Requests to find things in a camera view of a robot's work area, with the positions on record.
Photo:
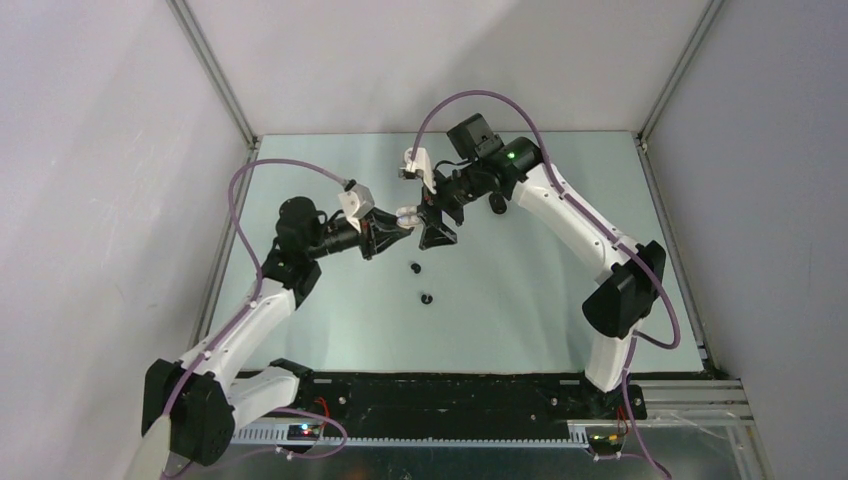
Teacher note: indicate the white earbud charging case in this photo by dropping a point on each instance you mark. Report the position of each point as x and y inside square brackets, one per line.
[407, 217]

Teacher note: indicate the left aluminium corner post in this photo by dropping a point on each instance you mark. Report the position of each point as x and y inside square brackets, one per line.
[197, 39]

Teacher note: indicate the right aluminium corner post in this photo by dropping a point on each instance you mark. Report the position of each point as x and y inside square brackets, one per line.
[682, 64]

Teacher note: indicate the left controller board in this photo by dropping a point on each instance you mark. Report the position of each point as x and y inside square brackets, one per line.
[304, 432]

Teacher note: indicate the grey slotted cable duct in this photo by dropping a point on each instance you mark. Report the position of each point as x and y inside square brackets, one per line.
[275, 434]

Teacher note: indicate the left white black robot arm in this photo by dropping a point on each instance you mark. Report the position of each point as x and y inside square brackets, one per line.
[193, 406]

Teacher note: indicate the controller board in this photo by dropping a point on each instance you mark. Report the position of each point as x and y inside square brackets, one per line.
[607, 445]
[304, 432]

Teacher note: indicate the black earbud charging case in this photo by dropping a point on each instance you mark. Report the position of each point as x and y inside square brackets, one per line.
[498, 203]

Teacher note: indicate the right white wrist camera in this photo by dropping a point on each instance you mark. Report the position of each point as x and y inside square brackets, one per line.
[417, 165]

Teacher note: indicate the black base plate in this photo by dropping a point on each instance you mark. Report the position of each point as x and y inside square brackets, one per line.
[488, 430]

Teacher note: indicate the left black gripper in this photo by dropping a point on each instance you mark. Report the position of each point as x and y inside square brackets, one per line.
[379, 230]

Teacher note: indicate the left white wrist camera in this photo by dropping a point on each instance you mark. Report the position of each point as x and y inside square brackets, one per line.
[356, 203]

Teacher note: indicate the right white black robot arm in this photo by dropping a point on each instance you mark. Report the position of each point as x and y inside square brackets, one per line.
[628, 274]

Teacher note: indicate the aluminium corner post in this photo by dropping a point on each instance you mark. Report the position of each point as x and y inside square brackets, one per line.
[682, 64]
[197, 39]

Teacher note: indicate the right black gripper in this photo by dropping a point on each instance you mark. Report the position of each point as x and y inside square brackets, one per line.
[432, 204]

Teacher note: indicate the right controller board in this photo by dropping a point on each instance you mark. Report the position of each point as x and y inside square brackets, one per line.
[607, 445]

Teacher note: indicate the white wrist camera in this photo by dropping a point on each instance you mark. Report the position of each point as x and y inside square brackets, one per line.
[417, 165]
[356, 203]

